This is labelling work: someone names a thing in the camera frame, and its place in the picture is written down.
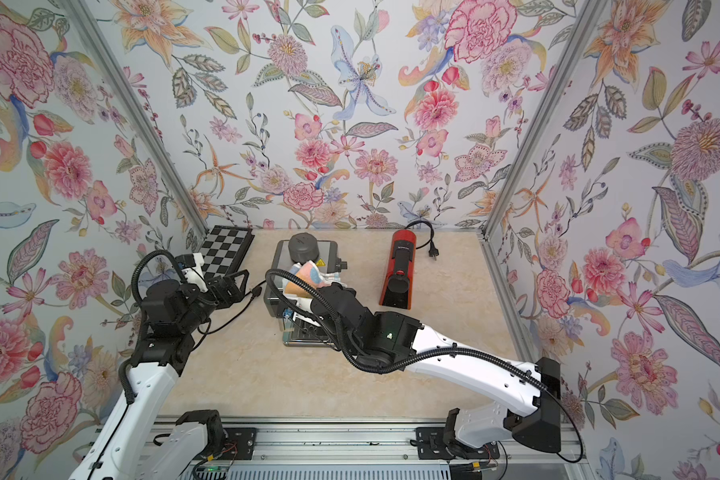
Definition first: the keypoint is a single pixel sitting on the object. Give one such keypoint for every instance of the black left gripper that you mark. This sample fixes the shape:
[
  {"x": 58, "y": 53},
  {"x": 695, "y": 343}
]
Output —
[{"x": 234, "y": 293}]

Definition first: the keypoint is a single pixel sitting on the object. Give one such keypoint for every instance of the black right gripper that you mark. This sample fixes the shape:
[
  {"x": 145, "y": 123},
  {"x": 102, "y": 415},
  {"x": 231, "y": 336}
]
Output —
[{"x": 331, "y": 295}]

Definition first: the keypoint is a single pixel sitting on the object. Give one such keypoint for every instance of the silver grey coffee machine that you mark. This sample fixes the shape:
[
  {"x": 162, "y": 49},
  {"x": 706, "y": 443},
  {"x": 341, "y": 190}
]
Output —
[{"x": 317, "y": 263}]

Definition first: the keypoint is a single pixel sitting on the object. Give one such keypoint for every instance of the orange blue patterned cloth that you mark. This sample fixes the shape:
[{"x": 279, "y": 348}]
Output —
[{"x": 310, "y": 274}]

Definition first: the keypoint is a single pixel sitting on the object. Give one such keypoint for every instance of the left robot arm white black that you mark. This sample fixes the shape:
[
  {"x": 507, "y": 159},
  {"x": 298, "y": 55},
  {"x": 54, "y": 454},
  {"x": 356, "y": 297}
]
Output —
[{"x": 174, "y": 299}]

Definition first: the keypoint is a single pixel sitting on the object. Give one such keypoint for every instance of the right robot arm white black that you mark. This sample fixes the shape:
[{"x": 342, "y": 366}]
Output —
[{"x": 526, "y": 396}]

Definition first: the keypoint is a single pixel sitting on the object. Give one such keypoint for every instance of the red capsule coffee machine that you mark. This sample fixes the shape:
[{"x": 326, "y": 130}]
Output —
[{"x": 398, "y": 281}]

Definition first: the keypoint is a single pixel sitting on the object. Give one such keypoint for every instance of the black white chessboard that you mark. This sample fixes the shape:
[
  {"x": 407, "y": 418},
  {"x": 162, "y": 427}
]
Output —
[{"x": 224, "y": 249}]

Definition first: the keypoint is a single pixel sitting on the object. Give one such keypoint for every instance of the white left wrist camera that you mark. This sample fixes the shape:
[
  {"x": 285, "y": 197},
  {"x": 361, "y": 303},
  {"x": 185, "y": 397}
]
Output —
[{"x": 191, "y": 267}]

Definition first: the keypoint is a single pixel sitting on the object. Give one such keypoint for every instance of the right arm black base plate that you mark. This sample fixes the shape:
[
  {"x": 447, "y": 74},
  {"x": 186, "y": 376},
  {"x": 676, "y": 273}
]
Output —
[{"x": 431, "y": 443}]

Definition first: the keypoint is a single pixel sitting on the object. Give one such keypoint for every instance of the aluminium rail frame front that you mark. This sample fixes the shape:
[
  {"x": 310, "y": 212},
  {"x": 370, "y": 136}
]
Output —
[{"x": 369, "y": 449}]

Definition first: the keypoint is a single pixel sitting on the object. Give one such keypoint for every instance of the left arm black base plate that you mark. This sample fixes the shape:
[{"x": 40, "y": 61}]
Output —
[{"x": 237, "y": 443}]

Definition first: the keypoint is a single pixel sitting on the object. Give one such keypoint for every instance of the left aluminium corner post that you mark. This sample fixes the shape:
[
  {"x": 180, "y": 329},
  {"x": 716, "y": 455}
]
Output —
[{"x": 82, "y": 19}]

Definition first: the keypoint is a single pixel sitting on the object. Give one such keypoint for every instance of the aluminium corner post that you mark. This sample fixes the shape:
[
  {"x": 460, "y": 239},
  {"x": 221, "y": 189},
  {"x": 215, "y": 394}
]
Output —
[
  {"x": 82, "y": 19},
  {"x": 584, "y": 26}
]

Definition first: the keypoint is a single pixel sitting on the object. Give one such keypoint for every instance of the right aluminium corner post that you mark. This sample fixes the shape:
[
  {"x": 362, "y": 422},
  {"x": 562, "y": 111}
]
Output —
[{"x": 584, "y": 26}]

